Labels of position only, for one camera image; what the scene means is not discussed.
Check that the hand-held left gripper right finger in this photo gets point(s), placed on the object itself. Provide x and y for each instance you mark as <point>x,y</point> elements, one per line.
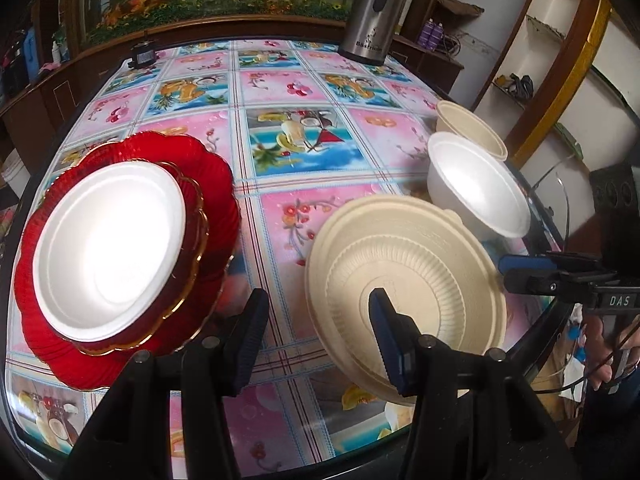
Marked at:
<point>395,347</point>

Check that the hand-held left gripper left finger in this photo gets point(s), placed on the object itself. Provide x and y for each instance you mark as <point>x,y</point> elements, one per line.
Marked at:
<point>247,340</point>

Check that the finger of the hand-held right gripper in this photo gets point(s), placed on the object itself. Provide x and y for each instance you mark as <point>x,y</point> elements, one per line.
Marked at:
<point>555,282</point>
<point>550,263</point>

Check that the cream ribbed plastic plate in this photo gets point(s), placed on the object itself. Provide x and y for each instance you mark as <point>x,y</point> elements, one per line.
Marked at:
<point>400,250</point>

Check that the white foam bowl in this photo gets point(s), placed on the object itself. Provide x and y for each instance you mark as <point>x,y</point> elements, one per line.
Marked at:
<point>475,190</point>

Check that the large red glass plate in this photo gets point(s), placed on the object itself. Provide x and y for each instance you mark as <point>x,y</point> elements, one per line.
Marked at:
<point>220,220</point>

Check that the cream plastic bowl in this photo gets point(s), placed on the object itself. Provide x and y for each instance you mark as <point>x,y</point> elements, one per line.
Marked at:
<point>475,127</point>

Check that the white foam plate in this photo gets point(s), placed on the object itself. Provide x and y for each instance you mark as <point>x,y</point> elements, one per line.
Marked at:
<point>110,250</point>

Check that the person's right hand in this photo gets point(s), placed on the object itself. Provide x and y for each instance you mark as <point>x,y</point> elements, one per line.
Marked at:
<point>597,332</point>

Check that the dark tools on shelf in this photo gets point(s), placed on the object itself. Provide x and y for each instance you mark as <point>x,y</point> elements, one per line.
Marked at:
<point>515,85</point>

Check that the purple bottles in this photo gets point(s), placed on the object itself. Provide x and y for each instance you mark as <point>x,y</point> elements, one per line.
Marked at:
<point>432,34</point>

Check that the white plastic bucket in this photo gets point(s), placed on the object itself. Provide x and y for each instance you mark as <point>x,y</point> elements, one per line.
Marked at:
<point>11,180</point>

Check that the black power adapter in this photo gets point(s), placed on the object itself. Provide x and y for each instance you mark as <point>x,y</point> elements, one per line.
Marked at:
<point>141,56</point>

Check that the stainless steel thermos jug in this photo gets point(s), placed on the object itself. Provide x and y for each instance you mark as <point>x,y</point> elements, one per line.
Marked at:
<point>372,15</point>

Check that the pink cloth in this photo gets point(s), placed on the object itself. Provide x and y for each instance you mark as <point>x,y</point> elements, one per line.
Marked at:
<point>49,67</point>

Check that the white spray bottle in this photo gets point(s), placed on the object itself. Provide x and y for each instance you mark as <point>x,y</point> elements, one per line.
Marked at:
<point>56,52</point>

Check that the blue plastic jug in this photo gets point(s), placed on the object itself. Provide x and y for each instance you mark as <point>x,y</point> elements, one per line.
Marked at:
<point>30,55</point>

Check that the wooden wall shelf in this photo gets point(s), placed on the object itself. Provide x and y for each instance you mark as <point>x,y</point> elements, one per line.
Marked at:
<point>540,35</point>

